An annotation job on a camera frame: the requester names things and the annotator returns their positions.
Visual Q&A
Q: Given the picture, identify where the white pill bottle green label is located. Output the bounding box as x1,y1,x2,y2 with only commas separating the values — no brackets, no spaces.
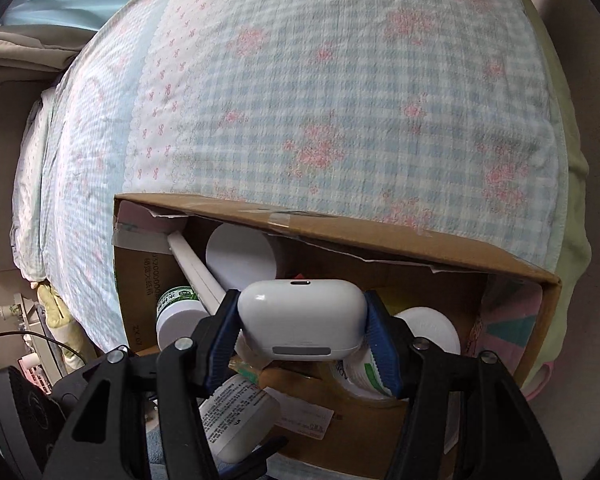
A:
341,307,460,395

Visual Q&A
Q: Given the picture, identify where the green jar white lid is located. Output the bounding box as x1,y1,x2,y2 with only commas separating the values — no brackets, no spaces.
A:
156,286,209,350

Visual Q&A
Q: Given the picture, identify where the white earbuds case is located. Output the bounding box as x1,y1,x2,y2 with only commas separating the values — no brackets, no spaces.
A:
238,280,367,361

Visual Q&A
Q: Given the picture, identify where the white lidded round jar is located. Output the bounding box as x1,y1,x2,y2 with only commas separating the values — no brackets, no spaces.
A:
206,223,278,290

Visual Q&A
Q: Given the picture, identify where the yellow packing tape roll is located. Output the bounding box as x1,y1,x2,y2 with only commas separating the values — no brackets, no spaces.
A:
327,361,396,403

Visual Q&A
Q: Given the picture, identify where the cardboard box pink lining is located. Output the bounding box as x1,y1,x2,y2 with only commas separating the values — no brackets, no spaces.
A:
114,193,562,479

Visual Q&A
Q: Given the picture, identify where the cluttered side shelf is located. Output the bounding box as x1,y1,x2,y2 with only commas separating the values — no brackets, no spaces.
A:
0,282,97,394

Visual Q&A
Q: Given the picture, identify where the white pillow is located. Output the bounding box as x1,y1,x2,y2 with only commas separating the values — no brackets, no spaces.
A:
9,90,55,282

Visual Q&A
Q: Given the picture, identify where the checkered floral bed quilt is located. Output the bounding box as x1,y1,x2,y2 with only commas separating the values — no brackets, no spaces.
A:
18,0,591,361

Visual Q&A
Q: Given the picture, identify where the beige bed headboard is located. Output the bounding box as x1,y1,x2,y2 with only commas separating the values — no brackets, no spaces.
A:
0,25,94,272

